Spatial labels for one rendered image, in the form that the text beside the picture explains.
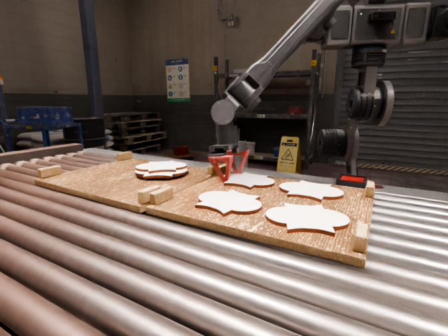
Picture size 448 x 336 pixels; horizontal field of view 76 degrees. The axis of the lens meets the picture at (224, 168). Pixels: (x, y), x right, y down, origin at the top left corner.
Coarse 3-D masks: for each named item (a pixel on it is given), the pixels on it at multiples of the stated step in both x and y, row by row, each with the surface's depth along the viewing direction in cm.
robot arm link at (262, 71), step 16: (320, 0) 68; (336, 0) 68; (352, 0) 69; (304, 16) 68; (320, 16) 68; (288, 32) 69; (304, 32) 69; (272, 48) 70; (288, 48) 69; (256, 64) 70; (272, 64) 70; (240, 80) 71; (256, 80) 71; (240, 96) 72; (256, 96) 71
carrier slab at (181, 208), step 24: (192, 192) 68; (240, 192) 68; (264, 192) 68; (360, 192) 68; (168, 216) 56; (192, 216) 54; (216, 216) 54; (240, 216) 54; (264, 216) 54; (360, 216) 54; (264, 240) 47; (288, 240) 45; (312, 240) 45; (336, 240) 45; (360, 264) 40
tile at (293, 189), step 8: (288, 184) 71; (296, 184) 71; (304, 184) 71; (312, 184) 71; (320, 184) 71; (328, 184) 71; (288, 192) 67; (296, 192) 65; (304, 192) 65; (312, 192) 65; (320, 192) 65; (328, 192) 65; (336, 192) 65; (320, 200) 61
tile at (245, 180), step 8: (224, 176) 78; (232, 176) 78; (240, 176) 78; (248, 176) 78; (256, 176) 78; (264, 176) 78; (224, 184) 73; (232, 184) 72; (240, 184) 71; (248, 184) 71; (256, 184) 71; (264, 184) 71; (272, 184) 72
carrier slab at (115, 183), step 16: (128, 160) 103; (144, 160) 103; (64, 176) 82; (80, 176) 82; (96, 176) 82; (112, 176) 82; (128, 176) 82; (192, 176) 82; (208, 176) 82; (64, 192) 72; (80, 192) 69; (96, 192) 68; (112, 192) 68; (128, 192) 68; (176, 192) 69; (128, 208) 61; (144, 208) 60
